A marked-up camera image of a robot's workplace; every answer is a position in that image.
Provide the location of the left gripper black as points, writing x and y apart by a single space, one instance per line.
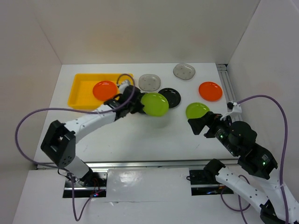
139 106

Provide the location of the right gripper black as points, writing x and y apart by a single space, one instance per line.
196 124

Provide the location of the green plate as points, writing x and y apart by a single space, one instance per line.
196 110
154 104

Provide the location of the green plate front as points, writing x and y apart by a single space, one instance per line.
154 104

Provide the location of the orange plate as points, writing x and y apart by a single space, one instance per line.
104 90
210 91

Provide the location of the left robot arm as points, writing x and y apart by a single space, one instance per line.
59 143

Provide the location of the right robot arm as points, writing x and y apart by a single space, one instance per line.
275 204

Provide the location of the grey translucent plate left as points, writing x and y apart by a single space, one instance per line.
149 82

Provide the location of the grey translucent plate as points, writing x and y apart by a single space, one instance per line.
184 71
149 82

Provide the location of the black plate right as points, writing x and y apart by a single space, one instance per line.
173 97

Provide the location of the grey translucent plate right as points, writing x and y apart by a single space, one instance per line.
184 71

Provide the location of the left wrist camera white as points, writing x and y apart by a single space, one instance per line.
123 84

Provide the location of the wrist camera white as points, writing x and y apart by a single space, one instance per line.
233 110
123 84

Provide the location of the aluminium rail front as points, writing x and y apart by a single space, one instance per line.
148 164

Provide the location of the aluminium rail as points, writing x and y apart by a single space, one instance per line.
148 164
228 91

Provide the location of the aluminium rail right side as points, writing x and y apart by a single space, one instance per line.
228 91

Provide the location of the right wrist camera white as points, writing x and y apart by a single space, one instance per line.
233 110

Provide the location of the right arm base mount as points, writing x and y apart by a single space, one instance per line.
202 186

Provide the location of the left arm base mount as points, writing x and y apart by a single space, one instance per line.
96 187

